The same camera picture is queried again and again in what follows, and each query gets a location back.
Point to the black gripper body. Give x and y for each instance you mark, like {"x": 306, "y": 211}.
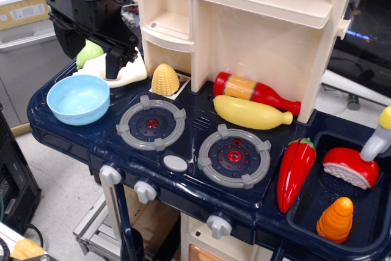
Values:
{"x": 75, "y": 21}

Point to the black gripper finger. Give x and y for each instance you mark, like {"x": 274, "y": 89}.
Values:
{"x": 117, "y": 58}

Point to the orange toy carrot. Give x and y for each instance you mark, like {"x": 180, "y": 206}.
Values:
{"x": 336, "y": 221}

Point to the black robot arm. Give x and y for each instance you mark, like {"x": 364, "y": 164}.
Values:
{"x": 100, "y": 21}

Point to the light blue plastic bowl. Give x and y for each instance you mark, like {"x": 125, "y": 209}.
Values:
{"x": 79, "y": 99}

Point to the cream toy milk jug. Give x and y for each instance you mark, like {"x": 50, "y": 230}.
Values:
{"x": 131, "y": 73}

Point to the green toy pear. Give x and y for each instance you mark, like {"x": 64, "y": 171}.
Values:
{"x": 90, "y": 51}

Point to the yellow toy corn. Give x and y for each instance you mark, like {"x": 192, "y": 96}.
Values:
{"x": 165, "y": 80}

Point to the grey toy dishwasher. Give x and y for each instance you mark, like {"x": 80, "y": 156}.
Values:
{"x": 30, "y": 55}

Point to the left grey stove burner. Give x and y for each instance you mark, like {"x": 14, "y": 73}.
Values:
{"x": 151, "y": 125}

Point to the grey stove burner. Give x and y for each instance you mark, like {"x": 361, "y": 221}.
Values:
{"x": 151, "y": 125}
{"x": 234, "y": 158}

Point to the red toy ketchup bottle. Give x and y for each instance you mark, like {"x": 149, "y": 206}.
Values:
{"x": 236, "y": 86}

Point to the left grey stove knob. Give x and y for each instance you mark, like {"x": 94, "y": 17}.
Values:
{"x": 110, "y": 176}

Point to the grey stove knob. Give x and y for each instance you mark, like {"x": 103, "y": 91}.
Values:
{"x": 145, "y": 192}
{"x": 219, "y": 226}
{"x": 110, "y": 176}

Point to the grey oval button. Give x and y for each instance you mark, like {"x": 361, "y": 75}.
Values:
{"x": 175, "y": 163}

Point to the middle grey stove knob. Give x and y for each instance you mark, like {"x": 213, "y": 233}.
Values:
{"x": 145, "y": 192}

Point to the yellow toy banana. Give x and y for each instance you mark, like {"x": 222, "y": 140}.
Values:
{"x": 250, "y": 114}

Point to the right grey stove burner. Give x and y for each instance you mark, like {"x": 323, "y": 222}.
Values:
{"x": 234, "y": 158}

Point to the cream toy kitchen shelf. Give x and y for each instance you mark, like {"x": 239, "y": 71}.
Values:
{"x": 285, "y": 44}

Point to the black computer case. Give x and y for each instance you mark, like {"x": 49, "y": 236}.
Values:
{"x": 20, "y": 194}

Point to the right grey stove knob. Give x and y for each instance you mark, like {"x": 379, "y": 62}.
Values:
{"x": 219, "y": 226}

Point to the red toy chili pepper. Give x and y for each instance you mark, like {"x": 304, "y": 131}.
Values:
{"x": 296, "y": 164}

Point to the navy toy kitchen counter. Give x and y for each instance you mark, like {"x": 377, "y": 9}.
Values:
{"x": 253, "y": 213}

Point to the red toy meat slice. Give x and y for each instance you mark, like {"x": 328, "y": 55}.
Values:
{"x": 346, "y": 164}

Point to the grey toy faucet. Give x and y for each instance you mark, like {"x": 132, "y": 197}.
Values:
{"x": 379, "y": 142}

